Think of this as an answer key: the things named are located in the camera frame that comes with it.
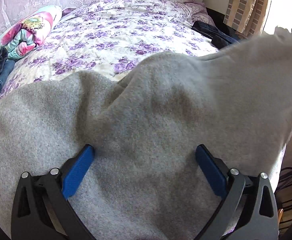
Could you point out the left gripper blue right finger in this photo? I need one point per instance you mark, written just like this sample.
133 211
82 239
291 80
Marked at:
247 209

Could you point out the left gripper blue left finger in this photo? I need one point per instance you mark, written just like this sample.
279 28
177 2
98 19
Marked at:
41 209

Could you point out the grey sweatpants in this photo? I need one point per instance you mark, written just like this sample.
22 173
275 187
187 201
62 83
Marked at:
145 183

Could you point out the dark navy clothes pile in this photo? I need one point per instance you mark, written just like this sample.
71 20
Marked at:
218 38

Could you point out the colourful floral folded blanket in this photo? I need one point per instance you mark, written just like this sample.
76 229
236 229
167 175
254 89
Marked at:
30 32

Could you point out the purple floral bed sheet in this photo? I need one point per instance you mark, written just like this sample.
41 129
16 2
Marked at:
111 37

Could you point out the beige brick pattern curtain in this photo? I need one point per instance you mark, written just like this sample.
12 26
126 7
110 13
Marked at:
247 17

